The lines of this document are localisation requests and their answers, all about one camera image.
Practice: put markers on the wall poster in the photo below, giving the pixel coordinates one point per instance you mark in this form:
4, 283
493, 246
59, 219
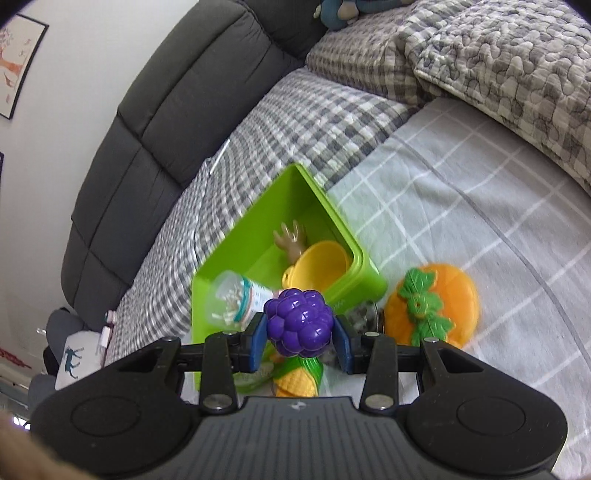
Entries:
18, 64

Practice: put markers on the yellow toy bowl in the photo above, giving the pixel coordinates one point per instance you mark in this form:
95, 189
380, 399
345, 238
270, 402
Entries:
318, 263

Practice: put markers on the white printed pillow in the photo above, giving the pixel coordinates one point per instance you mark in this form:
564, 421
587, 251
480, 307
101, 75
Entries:
76, 360

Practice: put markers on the dark grey cushion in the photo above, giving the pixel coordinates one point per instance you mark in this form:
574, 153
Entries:
60, 323

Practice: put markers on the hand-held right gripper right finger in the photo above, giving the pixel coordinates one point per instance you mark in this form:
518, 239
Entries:
342, 346

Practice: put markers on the orange toy pumpkin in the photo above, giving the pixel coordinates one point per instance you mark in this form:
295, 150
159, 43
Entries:
457, 295

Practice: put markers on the purple toy grapes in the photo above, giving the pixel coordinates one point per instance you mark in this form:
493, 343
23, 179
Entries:
298, 321

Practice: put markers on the yellow toy corn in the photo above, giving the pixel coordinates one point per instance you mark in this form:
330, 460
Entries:
300, 381

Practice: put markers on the pale grid pattern sheet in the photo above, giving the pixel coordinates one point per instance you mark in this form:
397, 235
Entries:
461, 194

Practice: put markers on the white pen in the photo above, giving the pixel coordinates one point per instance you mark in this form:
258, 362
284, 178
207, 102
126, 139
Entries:
219, 159

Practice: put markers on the dark grey sofa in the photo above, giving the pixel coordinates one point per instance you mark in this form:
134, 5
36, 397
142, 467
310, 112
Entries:
184, 92

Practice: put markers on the brown rubber hand toy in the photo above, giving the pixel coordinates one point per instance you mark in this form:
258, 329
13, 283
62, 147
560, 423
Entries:
293, 244

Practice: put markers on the clear cotton swab jar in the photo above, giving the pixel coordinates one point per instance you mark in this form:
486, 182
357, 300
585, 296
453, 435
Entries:
226, 295

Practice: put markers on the green plastic box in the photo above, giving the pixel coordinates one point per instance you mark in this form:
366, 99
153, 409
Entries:
258, 230

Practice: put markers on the white pink charger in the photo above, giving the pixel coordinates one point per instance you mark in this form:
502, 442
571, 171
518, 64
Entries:
107, 330

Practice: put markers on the blue plush toy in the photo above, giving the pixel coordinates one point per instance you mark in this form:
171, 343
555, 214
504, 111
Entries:
341, 10

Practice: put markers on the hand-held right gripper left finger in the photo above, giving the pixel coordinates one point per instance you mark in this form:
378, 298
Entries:
257, 344

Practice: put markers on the grey checked blanket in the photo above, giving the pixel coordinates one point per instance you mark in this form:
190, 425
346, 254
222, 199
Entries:
286, 120

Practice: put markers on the grey patterned quilt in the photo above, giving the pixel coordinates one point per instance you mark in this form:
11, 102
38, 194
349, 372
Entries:
508, 69

